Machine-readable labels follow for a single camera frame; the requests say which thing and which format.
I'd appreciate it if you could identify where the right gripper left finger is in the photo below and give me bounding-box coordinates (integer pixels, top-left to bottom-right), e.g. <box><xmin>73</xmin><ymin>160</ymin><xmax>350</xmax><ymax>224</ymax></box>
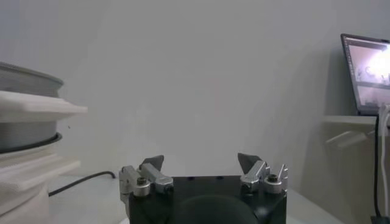
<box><xmin>118</xmin><ymin>154</ymin><xmax>174</xmax><ymax>201</ymax></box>

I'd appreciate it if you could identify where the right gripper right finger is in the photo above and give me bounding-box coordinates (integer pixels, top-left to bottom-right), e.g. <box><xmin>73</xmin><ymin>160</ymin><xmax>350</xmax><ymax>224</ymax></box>
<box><xmin>237</xmin><ymin>152</ymin><xmax>289</xmax><ymax>195</ymax></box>

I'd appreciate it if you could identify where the stainless steel steamer basket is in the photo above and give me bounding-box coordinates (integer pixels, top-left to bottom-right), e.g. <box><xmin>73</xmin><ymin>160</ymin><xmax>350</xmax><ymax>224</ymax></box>
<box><xmin>0</xmin><ymin>61</ymin><xmax>89</xmax><ymax>153</ymax></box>

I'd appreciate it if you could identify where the white laptop side table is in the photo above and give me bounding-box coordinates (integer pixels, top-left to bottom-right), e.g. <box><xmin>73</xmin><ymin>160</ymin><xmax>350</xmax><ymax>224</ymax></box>
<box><xmin>322</xmin><ymin>114</ymin><xmax>390</xmax><ymax>150</ymax></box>

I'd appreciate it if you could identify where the white electric cooker base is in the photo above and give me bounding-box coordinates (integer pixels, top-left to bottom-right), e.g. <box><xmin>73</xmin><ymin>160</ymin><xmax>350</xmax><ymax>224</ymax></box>
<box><xmin>0</xmin><ymin>142</ymin><xmax>82</xmax><ymax>224</ymax></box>

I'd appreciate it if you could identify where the black power adapter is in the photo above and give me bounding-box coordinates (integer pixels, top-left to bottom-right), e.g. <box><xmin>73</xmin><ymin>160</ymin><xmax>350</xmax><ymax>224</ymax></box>
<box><xmin>370</xmin><ymin>215</ymin><xmax>390</xmax><ymax>224</ymax></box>

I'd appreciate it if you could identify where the open laptop computer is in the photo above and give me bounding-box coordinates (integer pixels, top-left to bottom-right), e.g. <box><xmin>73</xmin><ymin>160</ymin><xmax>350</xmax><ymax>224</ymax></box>
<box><xmin>340</xmin><ymin>33</ymin><xmax>390</xmax><ymax>116</ymax></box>

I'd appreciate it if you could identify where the black cooker power cord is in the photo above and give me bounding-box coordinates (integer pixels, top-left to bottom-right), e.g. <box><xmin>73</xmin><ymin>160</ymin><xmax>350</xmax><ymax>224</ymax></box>
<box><xmin>48</xmin><ymin>170</ymin><xmax>116</xmax><ymax>197</ymax></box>

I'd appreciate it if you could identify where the thin black hanging cable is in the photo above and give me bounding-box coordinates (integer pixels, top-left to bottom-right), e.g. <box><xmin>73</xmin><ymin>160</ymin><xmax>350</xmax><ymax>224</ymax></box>
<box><xmin>374</xmin><ymin>114</ymin><xmax>383</xmax><ymax>219</ymax></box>

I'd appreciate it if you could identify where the white hanging cable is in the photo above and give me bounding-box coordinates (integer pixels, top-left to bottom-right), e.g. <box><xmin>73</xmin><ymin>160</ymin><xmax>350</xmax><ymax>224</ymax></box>
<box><xmin>377</xmin><ymin>103</ymin><xmax>390</xmax><ymax>219</ymax></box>

